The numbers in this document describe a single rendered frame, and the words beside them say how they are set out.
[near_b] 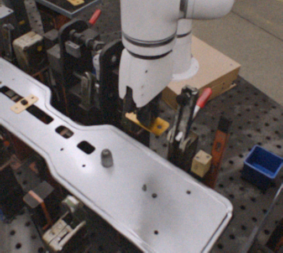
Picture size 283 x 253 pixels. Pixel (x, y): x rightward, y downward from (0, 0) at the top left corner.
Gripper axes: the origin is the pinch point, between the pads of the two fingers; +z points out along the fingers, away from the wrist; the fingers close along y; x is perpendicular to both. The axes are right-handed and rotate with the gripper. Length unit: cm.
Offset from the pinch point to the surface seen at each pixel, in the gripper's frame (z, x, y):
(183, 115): 13.9, -0.3, -14.9
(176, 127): 17.6, -1.3, -13.5
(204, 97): 13.9, 0.1, -23.4
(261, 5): 128, -77, -281
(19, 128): 27.5, -40.2, 7.3
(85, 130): 27.4, -24.8, -4.0
